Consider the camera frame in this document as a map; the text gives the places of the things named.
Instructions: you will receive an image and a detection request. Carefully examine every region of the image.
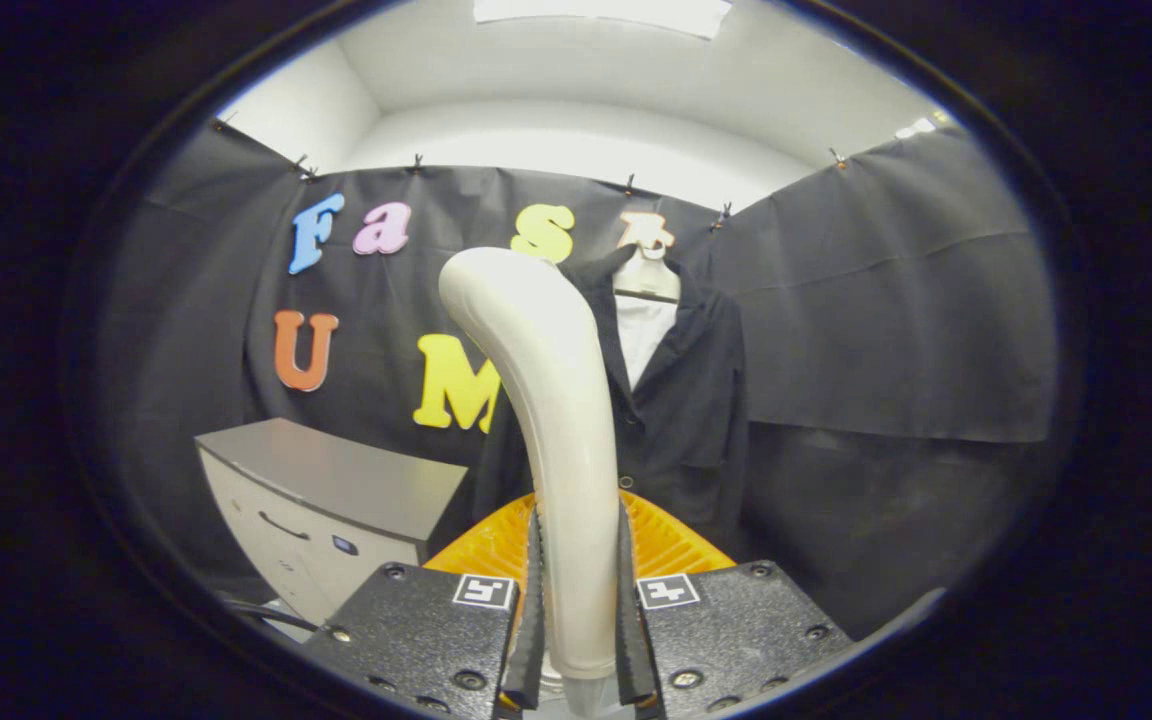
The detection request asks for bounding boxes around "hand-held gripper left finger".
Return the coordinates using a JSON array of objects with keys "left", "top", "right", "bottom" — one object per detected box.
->
[{"left": 301, "top": 490, "right": 545, "bottom": 720}]

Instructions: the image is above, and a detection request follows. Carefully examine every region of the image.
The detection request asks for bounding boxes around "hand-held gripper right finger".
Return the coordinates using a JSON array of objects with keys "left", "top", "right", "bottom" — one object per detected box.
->
[{"left": 618, "top": 490, "right": 855, "bottom": 716}]

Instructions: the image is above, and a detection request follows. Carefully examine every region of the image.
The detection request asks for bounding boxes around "white garment steamer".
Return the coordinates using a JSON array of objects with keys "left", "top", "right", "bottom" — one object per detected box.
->
[{"left": 438, "top": 247, "right": 622, "bottom": 716}]

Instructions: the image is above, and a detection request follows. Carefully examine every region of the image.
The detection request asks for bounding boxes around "black jacket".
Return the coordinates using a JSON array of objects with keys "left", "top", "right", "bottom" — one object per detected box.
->
[{"left": 476, "top": 245, "right": 749, "bottom": 531}]

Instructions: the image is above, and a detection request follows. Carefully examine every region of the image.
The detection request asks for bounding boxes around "grey cabinet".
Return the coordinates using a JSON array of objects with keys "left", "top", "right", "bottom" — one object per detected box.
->
[{"left": 194, "top": 418, "right": 470, "bottom": 626}]

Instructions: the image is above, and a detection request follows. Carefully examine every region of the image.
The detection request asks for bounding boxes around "white mannequin torso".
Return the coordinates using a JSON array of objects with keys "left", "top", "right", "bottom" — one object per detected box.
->
[{"left": 613, "top": 212, "right": 682, "bottom": 391}]

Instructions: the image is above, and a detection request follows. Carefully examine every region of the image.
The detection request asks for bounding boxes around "black backdrop cloth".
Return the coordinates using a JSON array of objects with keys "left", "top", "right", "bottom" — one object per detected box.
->
[{"left": 86, "top": 118, "right": 1059, "bottom": 641}]

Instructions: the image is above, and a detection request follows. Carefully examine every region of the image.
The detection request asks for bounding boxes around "white ceiling light panel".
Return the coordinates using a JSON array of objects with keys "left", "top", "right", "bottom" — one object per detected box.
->
[{"left": 473, "top": 0, "right": 734, "bottom": 41}]

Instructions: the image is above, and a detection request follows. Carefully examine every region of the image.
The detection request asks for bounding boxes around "black cable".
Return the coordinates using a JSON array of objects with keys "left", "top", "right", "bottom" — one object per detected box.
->
[{"left": 221, "top": 598, "right": 322, "bottom": 634}]

